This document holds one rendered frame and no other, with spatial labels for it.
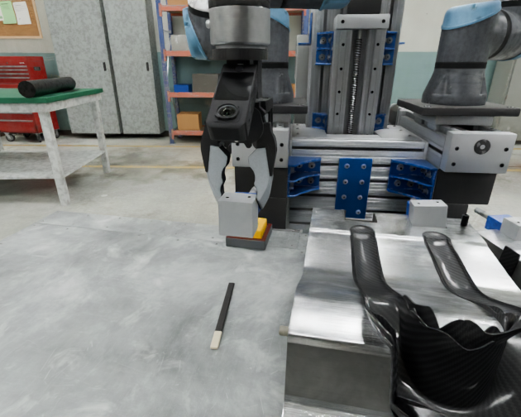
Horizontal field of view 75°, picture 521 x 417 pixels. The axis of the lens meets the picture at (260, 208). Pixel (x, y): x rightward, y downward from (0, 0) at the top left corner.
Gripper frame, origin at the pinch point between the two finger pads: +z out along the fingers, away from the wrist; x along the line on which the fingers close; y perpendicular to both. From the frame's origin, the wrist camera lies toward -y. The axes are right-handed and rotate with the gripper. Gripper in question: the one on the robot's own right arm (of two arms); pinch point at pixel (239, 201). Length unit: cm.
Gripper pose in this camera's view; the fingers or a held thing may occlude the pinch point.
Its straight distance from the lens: 49.3
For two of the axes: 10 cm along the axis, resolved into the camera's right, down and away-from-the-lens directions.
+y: 2.0, -3.8, 9.0
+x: -9.8, -0.8, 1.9
